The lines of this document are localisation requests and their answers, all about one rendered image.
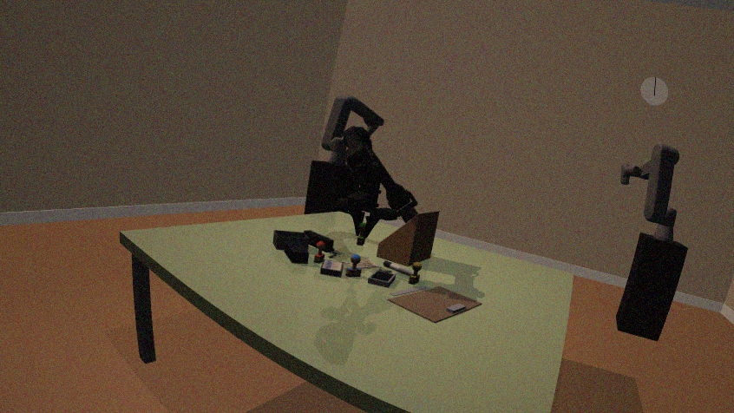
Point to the beige paper card taped down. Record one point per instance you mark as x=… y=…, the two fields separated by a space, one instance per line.
x=363 y=264

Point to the red rubber stamp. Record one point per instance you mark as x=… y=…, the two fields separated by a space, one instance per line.
x=320 y=256

